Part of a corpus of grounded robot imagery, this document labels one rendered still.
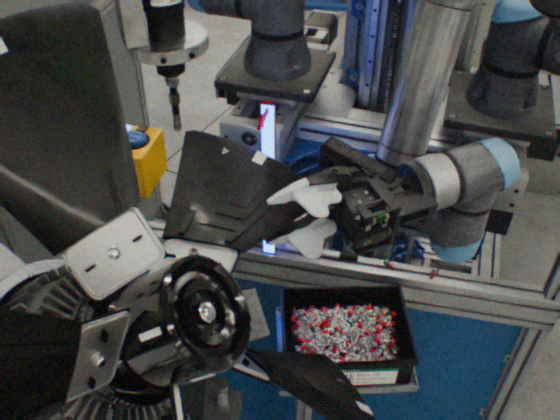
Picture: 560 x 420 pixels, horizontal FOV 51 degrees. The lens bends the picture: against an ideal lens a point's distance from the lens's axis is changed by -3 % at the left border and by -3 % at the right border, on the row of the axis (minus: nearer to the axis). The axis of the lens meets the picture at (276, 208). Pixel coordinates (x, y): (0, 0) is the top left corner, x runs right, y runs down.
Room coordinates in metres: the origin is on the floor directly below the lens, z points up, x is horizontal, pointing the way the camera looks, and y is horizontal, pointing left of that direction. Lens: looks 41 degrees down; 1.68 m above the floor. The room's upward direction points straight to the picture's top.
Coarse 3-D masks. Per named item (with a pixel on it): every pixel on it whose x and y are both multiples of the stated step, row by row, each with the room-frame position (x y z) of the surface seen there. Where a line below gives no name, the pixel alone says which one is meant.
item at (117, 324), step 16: (112, 320) 0.34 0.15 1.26; (128, 320) 0.35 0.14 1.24; (96, 336) 0.33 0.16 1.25; (112, 336) 0.34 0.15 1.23; (80, 352) 0.31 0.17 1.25; (96, 352) 0.32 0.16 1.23; (112, 352) 0.34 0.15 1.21; (80, 368) 0.31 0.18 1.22; (96, 368) 0.32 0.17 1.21; (112, 368) 0.33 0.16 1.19; (80, 384) 0.31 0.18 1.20; (96, 384) 0.32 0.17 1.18
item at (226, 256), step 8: (168, 240) 0.52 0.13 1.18; (176, 240) 0.52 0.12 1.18; (168, 248) 0.50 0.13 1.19; (176, 248) 0.50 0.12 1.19; (184, 248) 0.50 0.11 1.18; (200, 248) 0.50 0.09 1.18; (208, 248) 0.50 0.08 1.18; (216, 248) 0.51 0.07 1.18; (224, 248) 0.50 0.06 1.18; (176, 256) 0.49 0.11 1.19; (208, 256) 0.49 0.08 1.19; (216, 256) 0.49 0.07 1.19; (224, 256) 0.49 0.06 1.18; (232, 256) 0.49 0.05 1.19; (160, 264) 0.47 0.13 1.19; (224, 264) 0.48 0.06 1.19; (232, 264) 0.48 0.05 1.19
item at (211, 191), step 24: (192, 144) 0.71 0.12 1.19; (216, 144) 0.72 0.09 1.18; (240, 144) 0.73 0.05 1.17; (192, 168) 0.66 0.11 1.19; (216, 168) 0.66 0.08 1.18; (240, 168) 0.67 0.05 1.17; (264, 168) 0.69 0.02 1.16; (288, 168) 0.71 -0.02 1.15; (192, 192) 0.61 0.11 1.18; (216, 192) 0.61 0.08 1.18; (240, 192) 0.61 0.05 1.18; (264, 192) 0.63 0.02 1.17; (168, 216) 0.56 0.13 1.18; (192, 216) 0.56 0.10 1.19; (216, 216) 0.56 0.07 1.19; (240, 216) 0.56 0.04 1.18; (264, 216) 0.58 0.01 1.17; (288, 216) 0.59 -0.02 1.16; (192, 240) 0.51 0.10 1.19; (216, 240) 0.51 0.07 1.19; (240, 240) 0.52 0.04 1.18
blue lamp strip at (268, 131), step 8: (272, 112) 0.81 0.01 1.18; (272, 120) 0.81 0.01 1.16; (264, 128) 0.82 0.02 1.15; (272, 128) 0.81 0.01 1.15; (264, 136) 0.82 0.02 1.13; (272, 136) 0.81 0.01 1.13; (264, 144) 0.82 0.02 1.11; (272, 144) 0.81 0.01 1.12; (264, 152) 0.82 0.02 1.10; (272, 152) 0.81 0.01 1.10; (264, 240) 0.82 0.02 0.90; (264, 248) 0.82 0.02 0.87; (272, 248) 0.81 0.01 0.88
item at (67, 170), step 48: (48, 48) 0.55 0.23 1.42; (96, 48) 0.57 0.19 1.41; (0, 96) 0.50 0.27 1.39; (48, 96) 0.51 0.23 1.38; (96, 96) 0.53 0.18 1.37; (0, 144) 0.47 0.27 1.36; (48, 144) 0.48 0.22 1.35; (96, 144) 0.49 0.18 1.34; (0, 192) 0.44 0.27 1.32; (48, 192) 0.45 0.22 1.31; (96, 192) 0.46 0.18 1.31; (48, 240) 0.43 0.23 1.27
